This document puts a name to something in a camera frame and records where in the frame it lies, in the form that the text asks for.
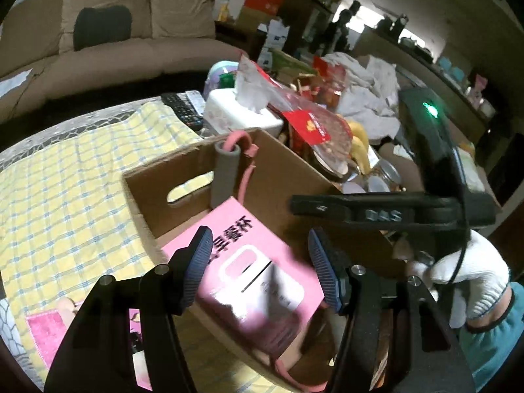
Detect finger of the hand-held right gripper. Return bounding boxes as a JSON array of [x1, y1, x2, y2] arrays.
[[289, 192, 466, 232]]

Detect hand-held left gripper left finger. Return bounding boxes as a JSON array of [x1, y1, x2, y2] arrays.
[[43, 225, 215, 393]]

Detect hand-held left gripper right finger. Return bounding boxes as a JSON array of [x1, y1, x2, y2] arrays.
[[307, 228, 477, 393]]

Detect pink product box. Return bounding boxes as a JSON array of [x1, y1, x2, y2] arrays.
[[161, 196, 326, 357]]

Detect brown cardboard box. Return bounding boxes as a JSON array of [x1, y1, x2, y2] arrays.
[[122, 128, 406, 393]]

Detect person's right forearm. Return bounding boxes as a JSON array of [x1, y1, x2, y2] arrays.
[[458, 287, 524, 389]]

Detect person's right hand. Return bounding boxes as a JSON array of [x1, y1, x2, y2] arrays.
[[409, 229, 511, 330]]

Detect glass jar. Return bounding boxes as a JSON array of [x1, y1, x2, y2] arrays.
[[366, 158, 402, 193]]

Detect bunch of bananas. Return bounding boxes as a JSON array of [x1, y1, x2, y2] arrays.
[[346, 120, 372, 175]]

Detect white cloth pile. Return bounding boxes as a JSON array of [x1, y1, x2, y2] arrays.
[[323, 52, 401, 138]]

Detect clear bag red label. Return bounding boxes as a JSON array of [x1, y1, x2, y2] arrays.
[[235, 55, 353, 166]]

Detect red snack packet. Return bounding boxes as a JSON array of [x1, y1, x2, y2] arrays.
[[313, 57, 348, 107]]

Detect yellow checkered cloth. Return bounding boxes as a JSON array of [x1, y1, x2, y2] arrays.
[[0, 100, 287, 393]]

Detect white tissue box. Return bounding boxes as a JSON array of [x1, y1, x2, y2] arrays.
[[203, 89, 284, 136]]

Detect black remote control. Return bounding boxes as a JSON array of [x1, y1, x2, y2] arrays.
[[160, 93, 204, 130]]

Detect silver remote control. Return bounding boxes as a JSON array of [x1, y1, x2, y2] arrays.
[[186, 90, 205, 115]]

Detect grey patterned blanket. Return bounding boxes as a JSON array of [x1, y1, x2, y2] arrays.
[[0, 96, 164, 377]]

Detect dark cabinet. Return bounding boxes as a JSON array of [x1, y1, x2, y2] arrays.
[[282, 0, 332, 54]]

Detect purple round container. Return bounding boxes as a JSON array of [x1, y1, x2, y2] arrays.
[[205, 61, 239, 95]]

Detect white blue carton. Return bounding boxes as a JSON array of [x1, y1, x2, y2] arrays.
[[262, 18, 290, 68]]

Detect brown sofa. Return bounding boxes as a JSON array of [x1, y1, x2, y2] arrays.
[[0, 0, 250, 123]]

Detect red carton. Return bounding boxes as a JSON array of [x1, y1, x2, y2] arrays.
[[244, 0, 284, 16]]

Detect black cushion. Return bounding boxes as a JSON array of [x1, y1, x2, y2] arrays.
[[74, 5, 133, 51]]

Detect white paper sheet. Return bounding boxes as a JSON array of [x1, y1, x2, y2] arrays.
[[0, 69, 32, 98]]

